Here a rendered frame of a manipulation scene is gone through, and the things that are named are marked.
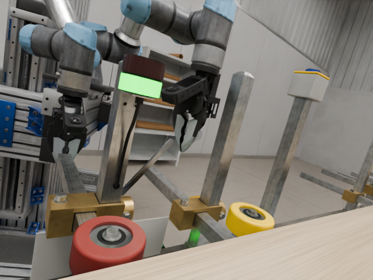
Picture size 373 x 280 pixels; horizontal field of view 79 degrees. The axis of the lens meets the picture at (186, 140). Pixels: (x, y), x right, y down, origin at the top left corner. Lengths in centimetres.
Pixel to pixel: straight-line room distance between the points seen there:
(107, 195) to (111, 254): 17
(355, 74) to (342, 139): 187
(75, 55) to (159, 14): 22
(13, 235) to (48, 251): 101
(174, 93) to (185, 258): 30
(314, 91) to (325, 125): 746
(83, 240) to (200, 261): 13
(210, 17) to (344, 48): 813
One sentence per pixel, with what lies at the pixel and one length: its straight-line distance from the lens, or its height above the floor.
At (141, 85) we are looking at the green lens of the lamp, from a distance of 32.
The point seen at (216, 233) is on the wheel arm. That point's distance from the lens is 49.
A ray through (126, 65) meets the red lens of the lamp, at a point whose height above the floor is 110.
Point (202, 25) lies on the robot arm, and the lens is 57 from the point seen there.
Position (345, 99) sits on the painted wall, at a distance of 814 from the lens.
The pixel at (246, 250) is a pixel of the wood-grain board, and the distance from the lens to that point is 34.
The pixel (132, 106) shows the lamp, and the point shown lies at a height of 104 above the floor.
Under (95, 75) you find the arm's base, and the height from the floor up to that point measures 107.
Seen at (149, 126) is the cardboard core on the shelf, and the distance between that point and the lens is 326.
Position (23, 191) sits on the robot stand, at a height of 48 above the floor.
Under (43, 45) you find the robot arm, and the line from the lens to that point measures 68.
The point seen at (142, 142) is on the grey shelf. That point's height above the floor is 24.
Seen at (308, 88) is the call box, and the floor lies 118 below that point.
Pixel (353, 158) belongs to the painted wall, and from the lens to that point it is 792.
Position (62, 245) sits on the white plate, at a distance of 50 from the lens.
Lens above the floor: 108
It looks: 10 degrees down
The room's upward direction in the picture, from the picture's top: 14 degrees clockwise
